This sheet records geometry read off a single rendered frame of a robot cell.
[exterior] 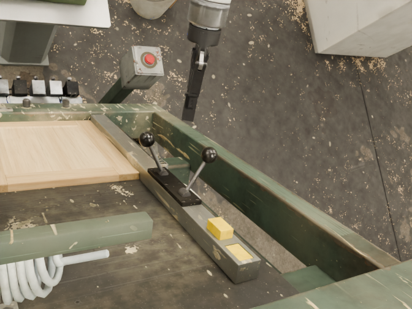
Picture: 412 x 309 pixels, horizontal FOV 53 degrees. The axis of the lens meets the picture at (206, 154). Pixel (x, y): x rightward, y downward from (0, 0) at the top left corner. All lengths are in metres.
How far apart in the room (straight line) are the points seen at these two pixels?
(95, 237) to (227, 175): 0.83
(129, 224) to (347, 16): 3.15
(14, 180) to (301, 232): 0.67
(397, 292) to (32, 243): 0.51
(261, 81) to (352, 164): 1.05
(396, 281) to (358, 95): 3.24
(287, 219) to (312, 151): 2.34
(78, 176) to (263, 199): 0.46
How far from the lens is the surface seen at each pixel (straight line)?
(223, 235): 0.80
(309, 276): 0.90
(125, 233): 0.38
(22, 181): 1.05
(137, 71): 1.62
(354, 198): 3.54
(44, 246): 0.37
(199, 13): 0.95
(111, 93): 1.99
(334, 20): 3.51
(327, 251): 0.92
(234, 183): 1.15
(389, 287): 0.69
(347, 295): 0.64
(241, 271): 0.76
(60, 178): 1.06
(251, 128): 2.98
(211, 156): 0.91
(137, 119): 1.60
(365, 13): 3.33
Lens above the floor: 2.33
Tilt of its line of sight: 58 degrees down
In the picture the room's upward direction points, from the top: 68 degrees clockwise
